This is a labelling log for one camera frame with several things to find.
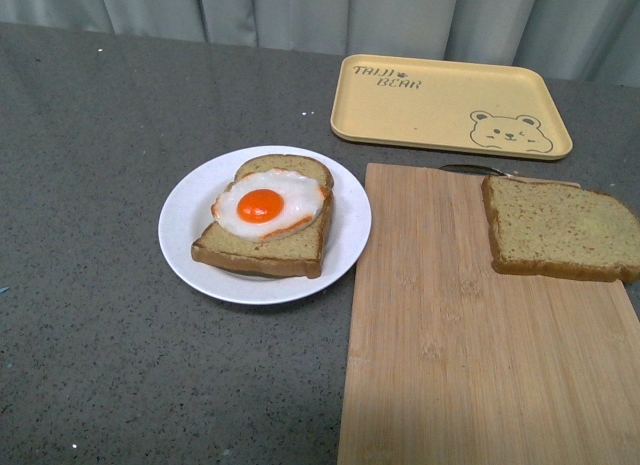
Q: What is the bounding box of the grey curtain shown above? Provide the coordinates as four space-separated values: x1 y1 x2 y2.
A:
1 0 639 86

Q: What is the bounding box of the bread slice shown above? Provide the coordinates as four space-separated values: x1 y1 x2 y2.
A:
191 154 334 278
481 176 639 283

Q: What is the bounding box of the fried egg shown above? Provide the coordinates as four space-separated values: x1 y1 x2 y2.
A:
211 168 329 242

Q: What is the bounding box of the white round plate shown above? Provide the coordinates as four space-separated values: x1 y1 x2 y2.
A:
158 146 372 305

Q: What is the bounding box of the yellow bear tray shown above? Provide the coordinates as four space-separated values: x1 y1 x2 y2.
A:
330 54 573 161

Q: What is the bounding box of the bamboo cutting board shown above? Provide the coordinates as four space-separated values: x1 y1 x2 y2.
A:
338 163 639 464

